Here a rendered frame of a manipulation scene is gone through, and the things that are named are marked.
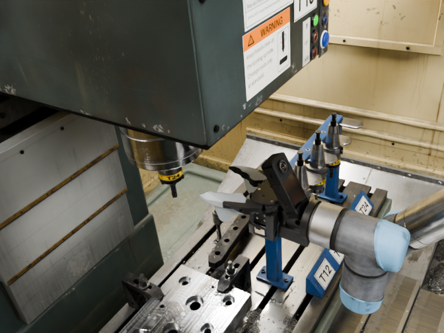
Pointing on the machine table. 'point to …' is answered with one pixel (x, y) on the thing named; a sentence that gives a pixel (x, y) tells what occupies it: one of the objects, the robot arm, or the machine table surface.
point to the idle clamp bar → (228, 242)
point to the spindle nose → (156, 151)
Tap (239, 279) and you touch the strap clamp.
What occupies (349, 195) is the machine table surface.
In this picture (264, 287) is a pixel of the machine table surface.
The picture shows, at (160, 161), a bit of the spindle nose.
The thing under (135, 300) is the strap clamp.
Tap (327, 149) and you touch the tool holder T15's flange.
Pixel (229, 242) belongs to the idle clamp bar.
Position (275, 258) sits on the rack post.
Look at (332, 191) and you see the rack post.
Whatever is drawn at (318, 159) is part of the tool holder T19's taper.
